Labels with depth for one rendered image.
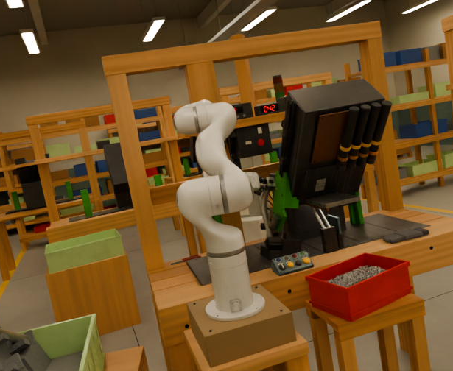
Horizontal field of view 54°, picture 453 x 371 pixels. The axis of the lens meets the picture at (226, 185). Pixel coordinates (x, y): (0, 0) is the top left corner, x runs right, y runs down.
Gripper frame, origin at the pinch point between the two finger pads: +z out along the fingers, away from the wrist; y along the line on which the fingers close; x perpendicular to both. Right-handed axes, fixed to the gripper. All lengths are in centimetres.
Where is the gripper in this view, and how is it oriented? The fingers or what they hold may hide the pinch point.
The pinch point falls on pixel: (267, 184)
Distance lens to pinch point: 209.3
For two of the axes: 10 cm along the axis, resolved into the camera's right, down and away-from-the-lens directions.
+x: -2.4, 6.4, 7.3
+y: -1.1, -7.7, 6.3
